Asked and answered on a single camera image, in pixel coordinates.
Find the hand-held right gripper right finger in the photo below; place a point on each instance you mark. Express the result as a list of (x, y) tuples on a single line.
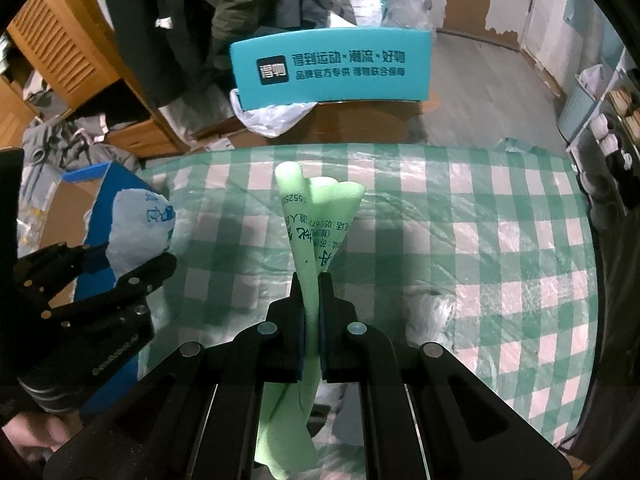
[(327, 330)]

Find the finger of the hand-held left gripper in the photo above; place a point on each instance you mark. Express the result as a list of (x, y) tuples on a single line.
[(65, 260), (130, 285)]

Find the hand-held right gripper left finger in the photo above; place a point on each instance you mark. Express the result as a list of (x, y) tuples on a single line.
[(300, 330)]

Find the printed white plastic bag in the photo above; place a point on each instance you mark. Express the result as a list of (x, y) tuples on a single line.
[(135, 230)]

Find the cardboard box blue rim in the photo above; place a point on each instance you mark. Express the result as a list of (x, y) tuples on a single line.
[(75, 200)]

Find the light green plastic bag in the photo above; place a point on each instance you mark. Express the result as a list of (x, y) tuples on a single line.
[(320, 220)]

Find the person's left hand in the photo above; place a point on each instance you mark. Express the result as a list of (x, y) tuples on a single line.
[(35, 432)]

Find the grey hoodie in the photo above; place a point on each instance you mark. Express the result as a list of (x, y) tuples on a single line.
[(55, 145)]

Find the green checked tablecloth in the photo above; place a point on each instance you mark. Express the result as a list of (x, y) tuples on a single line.
[(450, 240)]

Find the wooden wardrobe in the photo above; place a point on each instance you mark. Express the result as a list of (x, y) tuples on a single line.
[(145, 130)]

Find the brown cardboard box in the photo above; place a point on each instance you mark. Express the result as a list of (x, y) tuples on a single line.
[(350, 120)]

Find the plain white plastic bag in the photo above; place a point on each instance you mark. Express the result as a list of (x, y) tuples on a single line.
[(270, 120)]

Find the louvered wooden wardrobe door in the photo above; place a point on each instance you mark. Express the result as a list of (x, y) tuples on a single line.
[(65, 35)]

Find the black hanging coat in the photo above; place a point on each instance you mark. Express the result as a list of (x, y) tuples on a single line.
[(150, 35)]

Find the teal shoe box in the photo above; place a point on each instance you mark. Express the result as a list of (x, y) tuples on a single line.
[(350, 85)]

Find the olive hanging jacket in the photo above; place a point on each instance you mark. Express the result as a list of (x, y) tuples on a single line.
[(240, 0)]

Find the light blue trash bin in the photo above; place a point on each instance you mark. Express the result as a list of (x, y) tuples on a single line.
[(575, 115)]

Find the metal shoe rack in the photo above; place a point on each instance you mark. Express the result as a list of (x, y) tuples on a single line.
[(620, 180)]

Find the group of shoes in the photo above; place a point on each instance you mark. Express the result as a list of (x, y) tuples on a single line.
[(610, 140)]

